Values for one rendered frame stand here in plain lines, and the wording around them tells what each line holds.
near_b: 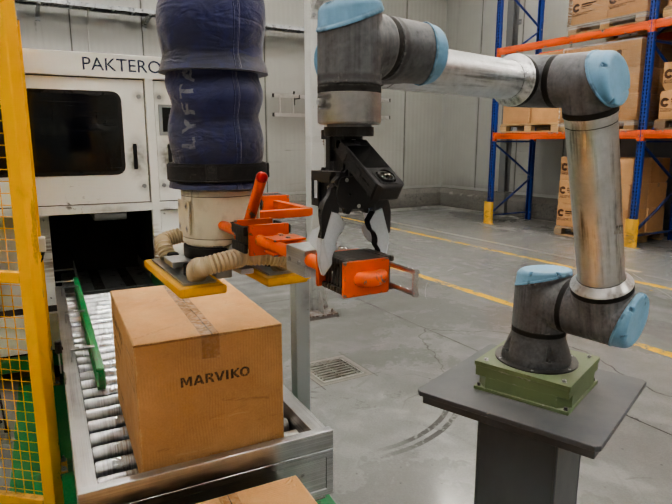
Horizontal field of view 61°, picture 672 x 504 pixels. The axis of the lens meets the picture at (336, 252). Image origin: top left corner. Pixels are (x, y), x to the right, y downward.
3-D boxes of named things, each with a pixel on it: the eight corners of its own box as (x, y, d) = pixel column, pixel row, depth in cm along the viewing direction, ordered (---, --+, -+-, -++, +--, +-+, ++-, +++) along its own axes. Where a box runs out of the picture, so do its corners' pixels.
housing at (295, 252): (284, 270, 96) (283, 243, 95) (319, 265, 99) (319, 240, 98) (303, 278, 90) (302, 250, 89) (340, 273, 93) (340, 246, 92)
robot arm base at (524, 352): (519, 341, 178) (522, 310, 176) (581, 357, 166) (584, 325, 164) (490, 358, 165) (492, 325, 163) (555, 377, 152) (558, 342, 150)
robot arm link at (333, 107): (394, 92, 78) (332, 89, 74) (393, 128, 79) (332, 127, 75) (360, 97, 86) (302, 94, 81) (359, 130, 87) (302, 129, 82)
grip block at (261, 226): (230, 249, 114) (229, 220, 113) (275, 245, 119) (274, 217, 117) (245, 256, 107) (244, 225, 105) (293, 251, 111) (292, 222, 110)
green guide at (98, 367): (60, 292, 345) (59, 277, 343) (79, 290, 349) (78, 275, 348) (75, 394, 205) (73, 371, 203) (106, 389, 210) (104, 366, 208)
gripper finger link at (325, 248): (309, 269, 85) (330, 211, 86) (328, 277, 80) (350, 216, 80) (292, 263, 84) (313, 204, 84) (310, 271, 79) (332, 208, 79)
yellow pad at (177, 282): (143, 267, 143) (142, 247, 142) (183, 263, 148) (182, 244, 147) (180, 299, 114) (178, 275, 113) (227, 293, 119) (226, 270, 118)
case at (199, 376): (118, 399, 203) (109, 290, 195) (227, 378, 221) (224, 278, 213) (143, 489, 150) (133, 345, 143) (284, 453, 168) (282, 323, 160)
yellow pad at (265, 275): (217, 259, 152) (216, 241, 151) (252, 255, 157) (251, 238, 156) (267, 287, 124) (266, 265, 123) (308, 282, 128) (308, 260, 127)
